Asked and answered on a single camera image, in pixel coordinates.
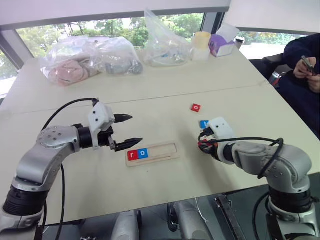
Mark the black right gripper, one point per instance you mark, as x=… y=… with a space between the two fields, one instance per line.
x=208 y=150

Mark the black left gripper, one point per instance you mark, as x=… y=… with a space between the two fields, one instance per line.
x=103 y=138

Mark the blue letter t block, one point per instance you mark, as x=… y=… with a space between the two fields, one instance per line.
x=203 y=124

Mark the red letter o block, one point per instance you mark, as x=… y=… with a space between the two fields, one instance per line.
x=196 y=107

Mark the dark phone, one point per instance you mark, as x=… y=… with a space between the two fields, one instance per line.
x=308 y=64

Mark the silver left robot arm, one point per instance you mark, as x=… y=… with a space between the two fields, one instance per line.
x=45 y=155

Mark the red letter r block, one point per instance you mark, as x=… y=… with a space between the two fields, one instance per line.
x=132 y=155

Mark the blue letter o block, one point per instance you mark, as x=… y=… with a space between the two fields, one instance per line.
x=143 y=153

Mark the wooden letter tray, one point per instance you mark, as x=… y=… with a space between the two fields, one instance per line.
x=162 y=151

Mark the grey rounded robot leg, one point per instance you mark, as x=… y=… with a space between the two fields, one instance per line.
x=125 y=226
x=191 y=222

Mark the person's right hand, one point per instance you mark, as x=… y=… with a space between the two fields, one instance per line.
x=301 y=68

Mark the person's left hand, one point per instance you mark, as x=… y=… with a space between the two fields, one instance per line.
x=315 y=83

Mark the black metal bar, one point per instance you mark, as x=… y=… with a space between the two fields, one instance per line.
x=228 y=217

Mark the plastic bag with grey items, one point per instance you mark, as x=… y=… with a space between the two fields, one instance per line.
x=120 y=60

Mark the plastic bag with pink cloth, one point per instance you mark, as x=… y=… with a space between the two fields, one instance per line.
x=67 y=67

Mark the white cylindrical container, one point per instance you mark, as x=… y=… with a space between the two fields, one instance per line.
x=200 y=54

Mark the purple tissue box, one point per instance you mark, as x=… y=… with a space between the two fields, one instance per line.
x=220 y=47

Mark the person in dark clothes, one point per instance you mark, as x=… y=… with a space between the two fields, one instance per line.
x=300 y=100

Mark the black chair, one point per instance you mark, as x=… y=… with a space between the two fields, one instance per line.
x=273 y=65

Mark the pale yellow cup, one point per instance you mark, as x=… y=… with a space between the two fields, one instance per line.
x=202 y=40

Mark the white cup with dark lid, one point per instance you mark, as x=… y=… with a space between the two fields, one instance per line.
x=240 y=43

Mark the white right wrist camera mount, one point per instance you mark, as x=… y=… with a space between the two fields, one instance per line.
x=221 y=127

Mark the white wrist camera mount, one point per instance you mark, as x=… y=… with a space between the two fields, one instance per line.
x=98 y=117
x=221 y=127

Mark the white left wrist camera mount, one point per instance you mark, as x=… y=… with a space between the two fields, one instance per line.
x=98 y=117

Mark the dark window frame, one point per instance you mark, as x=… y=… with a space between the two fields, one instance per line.
x=215 y=21

